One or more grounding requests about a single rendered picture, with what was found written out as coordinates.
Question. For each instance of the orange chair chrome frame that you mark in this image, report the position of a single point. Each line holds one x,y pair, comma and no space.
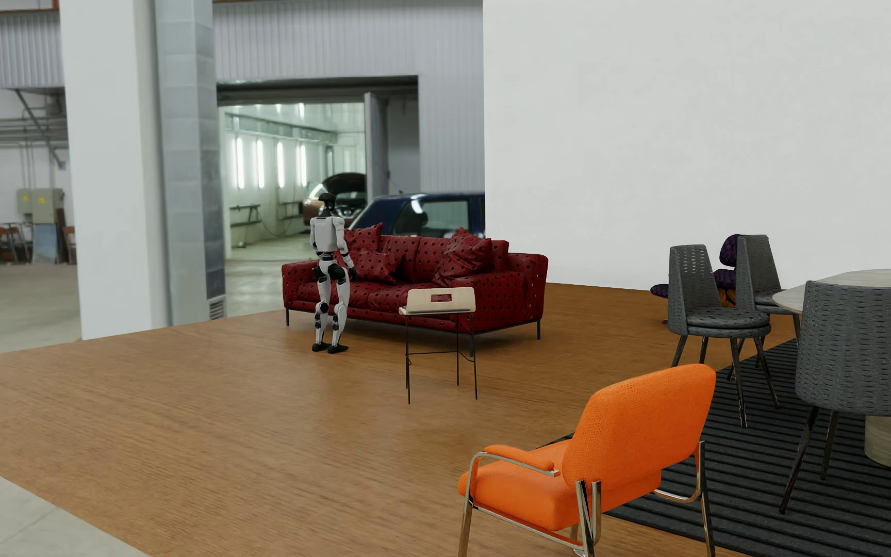
631,433

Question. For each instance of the brown car open hood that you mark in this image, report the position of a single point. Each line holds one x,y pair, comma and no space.
341,189

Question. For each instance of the white humanoid robot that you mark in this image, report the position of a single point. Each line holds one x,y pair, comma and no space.
327,236

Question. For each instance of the beige electrical cabinet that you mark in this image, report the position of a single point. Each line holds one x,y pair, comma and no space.
39,205

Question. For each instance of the dark blue car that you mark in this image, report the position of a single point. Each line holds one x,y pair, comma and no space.
430,215

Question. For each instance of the beige side table black legs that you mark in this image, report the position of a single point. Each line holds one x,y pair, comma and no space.
439,300

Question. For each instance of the red square cushion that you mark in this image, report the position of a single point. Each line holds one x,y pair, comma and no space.
364,237
377,265

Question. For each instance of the large red cushion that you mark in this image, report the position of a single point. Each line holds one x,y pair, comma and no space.
462,258

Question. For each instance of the round beige dining table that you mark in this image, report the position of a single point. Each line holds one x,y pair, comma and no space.
878,282

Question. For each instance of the black striped rug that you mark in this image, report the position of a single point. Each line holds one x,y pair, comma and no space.
747,479

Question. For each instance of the purple lounge chair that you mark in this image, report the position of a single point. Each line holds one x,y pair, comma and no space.
726,277

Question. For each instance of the grey woven dining chair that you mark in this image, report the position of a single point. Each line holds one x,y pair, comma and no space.
761,267
697,290
863,356

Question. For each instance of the red patterned sofa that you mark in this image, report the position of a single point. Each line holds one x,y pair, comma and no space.
503,290

